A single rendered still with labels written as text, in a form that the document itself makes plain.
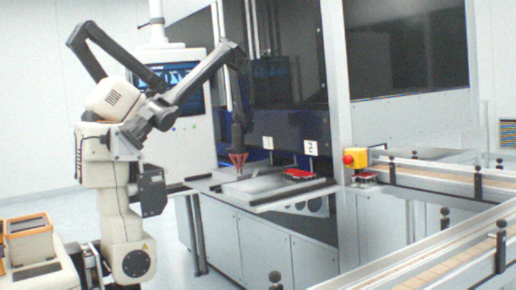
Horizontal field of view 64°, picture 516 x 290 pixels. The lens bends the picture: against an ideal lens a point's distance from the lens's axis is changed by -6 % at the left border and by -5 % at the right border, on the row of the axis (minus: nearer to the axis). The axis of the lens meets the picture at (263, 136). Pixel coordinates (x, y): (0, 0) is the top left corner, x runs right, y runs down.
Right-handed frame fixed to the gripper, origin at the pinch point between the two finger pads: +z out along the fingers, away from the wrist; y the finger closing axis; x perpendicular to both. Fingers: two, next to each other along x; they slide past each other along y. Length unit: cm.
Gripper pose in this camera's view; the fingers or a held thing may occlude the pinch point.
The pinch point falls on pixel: (239, 167)
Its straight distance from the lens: 198.1
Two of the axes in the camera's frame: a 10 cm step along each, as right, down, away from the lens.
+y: 6.7, -0.9, 7.4
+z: 0.3, 10.0, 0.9
